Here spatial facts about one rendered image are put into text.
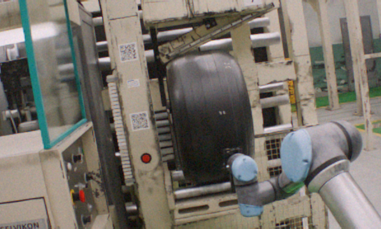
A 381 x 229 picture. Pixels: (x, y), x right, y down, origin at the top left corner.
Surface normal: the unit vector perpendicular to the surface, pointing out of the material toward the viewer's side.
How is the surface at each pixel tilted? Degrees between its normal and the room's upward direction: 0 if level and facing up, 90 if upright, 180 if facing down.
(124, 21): 90
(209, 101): 72
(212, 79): 54
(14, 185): 90
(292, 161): 85
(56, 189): 90
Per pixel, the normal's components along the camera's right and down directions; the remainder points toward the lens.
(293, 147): -0.95, 0.11
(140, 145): 0.07, 0.11
